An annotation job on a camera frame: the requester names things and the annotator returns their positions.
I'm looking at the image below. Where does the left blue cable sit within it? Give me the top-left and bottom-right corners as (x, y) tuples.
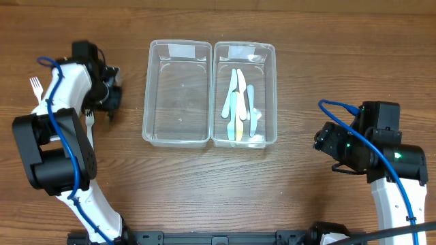
(36, 56), (115, 245)

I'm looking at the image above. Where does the pale blue plastic knife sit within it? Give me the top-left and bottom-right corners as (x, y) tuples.
(247, 84), (258, 137)

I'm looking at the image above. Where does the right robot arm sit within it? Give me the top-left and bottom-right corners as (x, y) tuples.
(313, 99), (429, 230)

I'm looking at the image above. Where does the light blue plastic knife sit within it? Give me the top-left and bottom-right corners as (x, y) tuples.
(221, 69), (238, 118)

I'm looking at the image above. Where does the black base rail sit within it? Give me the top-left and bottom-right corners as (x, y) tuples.
(66, 230), (328, 245)

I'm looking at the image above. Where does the left clear plastic container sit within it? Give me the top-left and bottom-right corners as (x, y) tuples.
(142, 39), (212, 148)

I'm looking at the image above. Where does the white plastic fork far left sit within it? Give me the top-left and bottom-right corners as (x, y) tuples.
(29, 77), (44, 103)

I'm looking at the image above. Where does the black cable bottom right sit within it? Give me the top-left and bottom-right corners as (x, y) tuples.
(328, 220), (436, 245)

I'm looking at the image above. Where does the white plastic fork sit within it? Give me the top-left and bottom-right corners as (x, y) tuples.
(85, 109), (95, 148)
(29, 77), (44, 103)

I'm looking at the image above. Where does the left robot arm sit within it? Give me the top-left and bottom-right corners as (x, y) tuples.
(12, 40), (137, 244)

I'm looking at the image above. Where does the white plastic knife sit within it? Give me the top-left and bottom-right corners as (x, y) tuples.
(236, 69), (247, 120)

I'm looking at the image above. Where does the yellow plastic knife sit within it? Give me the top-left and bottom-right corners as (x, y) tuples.
(236, 92), (244, 142)

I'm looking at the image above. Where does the teal plastic knife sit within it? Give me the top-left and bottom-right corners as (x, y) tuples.
(227, 92), (237, 141)

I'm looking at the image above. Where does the white plastic fork lower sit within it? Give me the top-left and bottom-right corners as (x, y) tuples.
(85, 109), (95, 148)

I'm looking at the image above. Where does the right clear plastic container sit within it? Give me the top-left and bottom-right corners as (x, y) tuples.
(209, 41), (278, 148)

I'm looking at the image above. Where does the clear plastic container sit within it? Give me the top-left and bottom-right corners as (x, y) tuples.
(142, 39), (212, 148)
(209, 41), (278, 148)

